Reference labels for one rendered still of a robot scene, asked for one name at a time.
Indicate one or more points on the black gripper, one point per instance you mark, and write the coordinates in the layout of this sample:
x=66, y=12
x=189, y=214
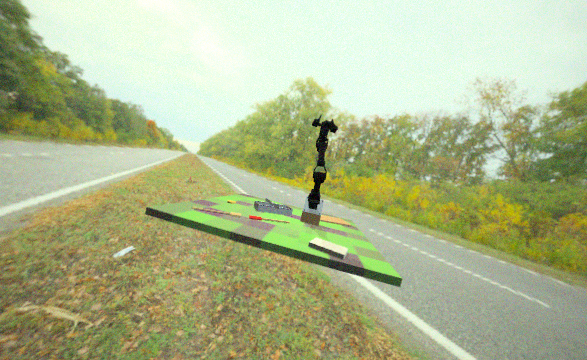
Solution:
x=333, y=127

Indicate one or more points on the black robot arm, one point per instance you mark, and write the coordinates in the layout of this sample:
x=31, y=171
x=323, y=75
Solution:
x=319, y=177

